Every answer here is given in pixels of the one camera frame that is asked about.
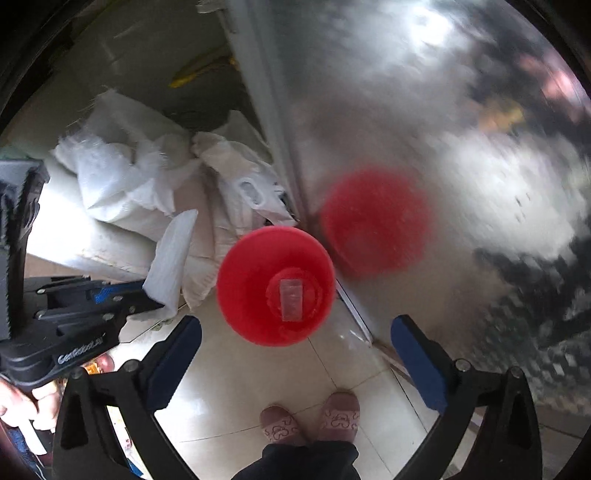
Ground yellow plastic item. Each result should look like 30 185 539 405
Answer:
170 53 238 88

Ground white woven sack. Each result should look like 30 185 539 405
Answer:
53 90 204 241

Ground white paper towel piece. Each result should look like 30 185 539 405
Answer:
142 209 199 319

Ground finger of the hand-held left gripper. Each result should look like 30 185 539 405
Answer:
37 276 148 308
36 298 167 330

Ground beige woven sack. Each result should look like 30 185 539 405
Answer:
159 175 232 310

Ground dirty white bag with handle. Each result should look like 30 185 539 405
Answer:
191 111 296 232

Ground white strap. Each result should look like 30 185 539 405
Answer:
21 418 47 457

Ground person's left hand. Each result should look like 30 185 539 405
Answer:
0 375 62 433

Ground red plastic bucket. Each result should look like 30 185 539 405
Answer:
217 226 335 347

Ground dark trousers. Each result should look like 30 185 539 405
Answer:
235 440 361 480

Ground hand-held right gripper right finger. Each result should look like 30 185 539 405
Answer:
390 315 543 480

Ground patterned stainless steel door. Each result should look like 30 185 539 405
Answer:
226 0 591 416

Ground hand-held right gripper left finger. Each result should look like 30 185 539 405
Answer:
52 316 204 480

